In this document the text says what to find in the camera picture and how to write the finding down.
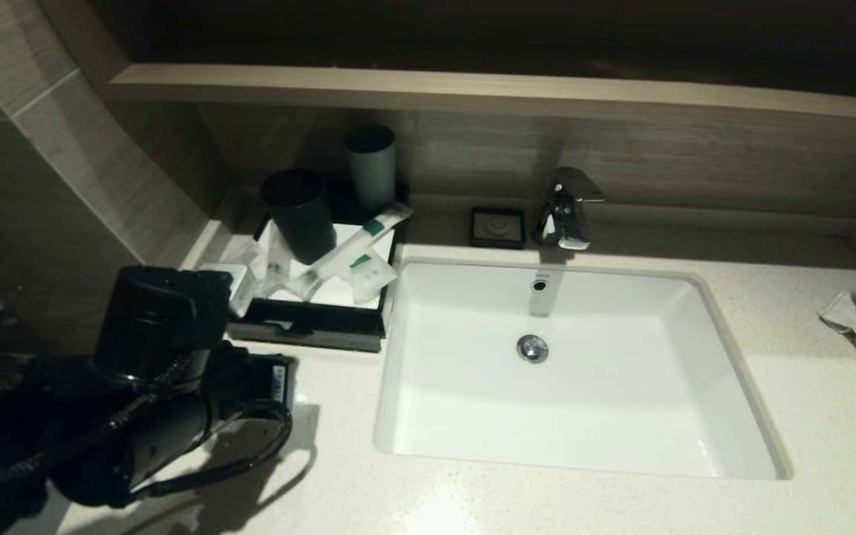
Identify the long green-label toothbrush packet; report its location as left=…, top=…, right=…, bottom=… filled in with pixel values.
left=296, top=204, right=414, bottom=299

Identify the small green-label white packet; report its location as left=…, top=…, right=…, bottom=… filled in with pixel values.
left=346, top=249, right=399, bottom=304

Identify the black amenity box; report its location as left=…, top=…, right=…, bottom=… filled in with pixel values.
left=227, top=178, right=410, bottom=354

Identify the crumpled clear packet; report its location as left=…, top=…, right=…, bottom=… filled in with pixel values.
left=216, top=236, right=269, bottom=279

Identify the black cup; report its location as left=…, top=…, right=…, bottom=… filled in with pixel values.
left=261, top=168, right=337, bottom=265

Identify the white bathtub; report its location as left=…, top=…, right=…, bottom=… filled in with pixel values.
left=27, top=487, right=76, bottom=535

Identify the grey cup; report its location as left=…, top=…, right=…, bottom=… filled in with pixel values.
left=344, top=124, right=398, bottom=213

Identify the black square soap dish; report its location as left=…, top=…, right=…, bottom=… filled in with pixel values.
left=470, top=207, right=527, bottom=250

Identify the chrome sink drain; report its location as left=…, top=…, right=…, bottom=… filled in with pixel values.
left=516, top=334, right=550, bottom=365

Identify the chrome sink faucet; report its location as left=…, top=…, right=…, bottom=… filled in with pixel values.
left=532, top=166, right=607, bottom=251

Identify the white rectangular sink basin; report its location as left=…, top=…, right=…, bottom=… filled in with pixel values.
left=372, top=256, right=793, bottom=482

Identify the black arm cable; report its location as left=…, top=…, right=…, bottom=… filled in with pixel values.
left=127, top=400, right=294, bottom=502

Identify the wooden wall shelf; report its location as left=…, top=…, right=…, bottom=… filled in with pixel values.
left=108, top=63, right=856, bottom=123

